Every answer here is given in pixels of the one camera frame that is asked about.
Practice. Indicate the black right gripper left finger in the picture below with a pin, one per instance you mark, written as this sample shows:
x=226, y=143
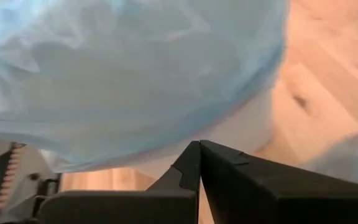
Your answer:
x=120, y=208

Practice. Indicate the bright blue trash bag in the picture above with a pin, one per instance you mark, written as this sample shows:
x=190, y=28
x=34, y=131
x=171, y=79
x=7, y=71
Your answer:
x=120, y=77

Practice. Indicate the white plastic trash bin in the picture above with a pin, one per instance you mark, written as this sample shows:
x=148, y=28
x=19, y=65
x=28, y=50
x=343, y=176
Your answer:
x=244, y=124

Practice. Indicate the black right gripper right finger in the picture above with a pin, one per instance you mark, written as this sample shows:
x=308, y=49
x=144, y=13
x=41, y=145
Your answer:
x=291, y=199

